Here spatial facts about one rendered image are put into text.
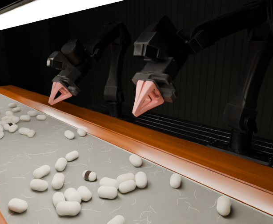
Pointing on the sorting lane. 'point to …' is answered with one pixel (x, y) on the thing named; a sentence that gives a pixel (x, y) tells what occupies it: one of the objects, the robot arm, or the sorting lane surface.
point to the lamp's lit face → (43, 12)
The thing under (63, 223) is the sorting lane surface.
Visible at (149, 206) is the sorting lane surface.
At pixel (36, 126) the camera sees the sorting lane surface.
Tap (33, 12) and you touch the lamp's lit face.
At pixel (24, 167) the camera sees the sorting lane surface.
